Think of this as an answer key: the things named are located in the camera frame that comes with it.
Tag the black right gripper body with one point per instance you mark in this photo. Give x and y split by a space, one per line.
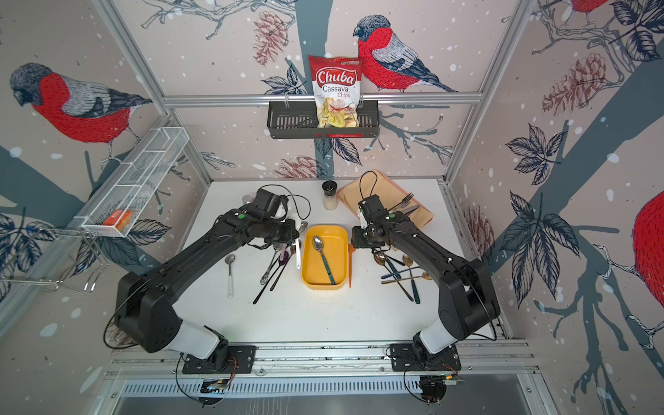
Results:
363 238

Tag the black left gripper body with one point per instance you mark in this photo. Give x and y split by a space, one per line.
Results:
277 231

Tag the steel spoon green handle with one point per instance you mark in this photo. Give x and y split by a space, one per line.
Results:
319 247

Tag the yellow plastic storage box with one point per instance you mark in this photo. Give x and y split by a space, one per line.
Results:
336 241

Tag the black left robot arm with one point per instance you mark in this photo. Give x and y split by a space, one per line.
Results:
145 302

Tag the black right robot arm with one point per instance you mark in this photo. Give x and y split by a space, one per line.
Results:
466 296

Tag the orange plastic spoon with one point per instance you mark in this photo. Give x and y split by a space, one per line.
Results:
351 251

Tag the orange box on shelf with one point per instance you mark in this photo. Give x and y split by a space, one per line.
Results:
119 219

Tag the knife on napkin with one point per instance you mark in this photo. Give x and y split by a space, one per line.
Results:
410 210

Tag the dark fork on napkin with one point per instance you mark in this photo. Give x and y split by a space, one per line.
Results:
405 201

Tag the red Chuba chips bag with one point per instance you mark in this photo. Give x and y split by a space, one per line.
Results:
336 84

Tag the purple spoon black handle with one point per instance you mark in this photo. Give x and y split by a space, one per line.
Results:
271 278

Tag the gold spoon long handle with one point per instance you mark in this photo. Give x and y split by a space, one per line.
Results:
407 279

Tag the black wire wall basket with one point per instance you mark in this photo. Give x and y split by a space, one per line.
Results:
302 120

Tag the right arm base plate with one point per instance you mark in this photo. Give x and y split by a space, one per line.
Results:
410 356

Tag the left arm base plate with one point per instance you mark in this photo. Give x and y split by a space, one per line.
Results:
229 359

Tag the white wire wall shelf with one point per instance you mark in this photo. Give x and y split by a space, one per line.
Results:
138 180

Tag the wire hook rack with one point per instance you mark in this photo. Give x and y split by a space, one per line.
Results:
51 258

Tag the aluminium front rail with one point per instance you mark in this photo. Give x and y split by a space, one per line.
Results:
308 359

